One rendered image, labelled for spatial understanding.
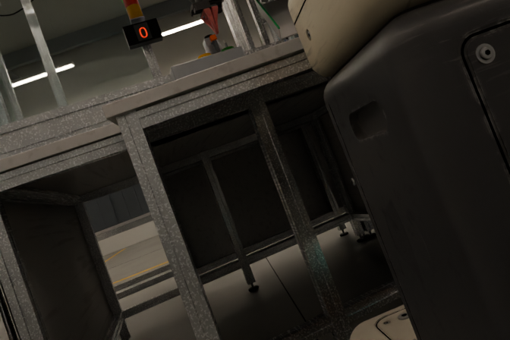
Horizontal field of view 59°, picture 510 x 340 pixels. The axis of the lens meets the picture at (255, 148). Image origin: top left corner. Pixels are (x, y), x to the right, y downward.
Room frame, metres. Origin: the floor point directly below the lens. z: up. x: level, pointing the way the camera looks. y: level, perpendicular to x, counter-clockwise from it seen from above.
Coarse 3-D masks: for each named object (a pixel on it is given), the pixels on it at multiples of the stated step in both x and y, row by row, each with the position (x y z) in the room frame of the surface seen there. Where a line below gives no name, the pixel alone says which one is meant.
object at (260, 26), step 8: (232, 0) 1.72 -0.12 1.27; (248, 0) 1.55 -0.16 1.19; (240, 8) 1.72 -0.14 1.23; (256, 8) 1.56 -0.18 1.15; (240, 16) 1.72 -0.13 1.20; (256, 16) 1.56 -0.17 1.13; (240, 24) 1.73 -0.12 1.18; (256, 24) 1.57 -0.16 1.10; (248, 32) 1.72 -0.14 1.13; (264, 32) 1.56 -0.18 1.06; (248, 40) 1.72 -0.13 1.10; (264, 40) 1.55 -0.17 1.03
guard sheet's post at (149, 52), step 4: (144, 48) 1.56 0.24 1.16; (148, 48) 1.57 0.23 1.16; (144, 52) 1.56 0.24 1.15; (148, 52) 1.57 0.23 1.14; (152, 52) 1.56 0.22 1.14; (148, 56) 1.56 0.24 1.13; (152, 56) 1.56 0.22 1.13; (148, 60) 1.56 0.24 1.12; (152, 60) 1.57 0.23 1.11; (152, 64) 1.56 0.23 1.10; (156, 64) 1.56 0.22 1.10; (152, 68) 1.56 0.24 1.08; (156, 68) 1.56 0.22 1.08; (152, 72) 1.56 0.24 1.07; (156, 72) 1.57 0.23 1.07; (160, 72) 1.56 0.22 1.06; (156, 76) 1.56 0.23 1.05; (160, 76) 1.56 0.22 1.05
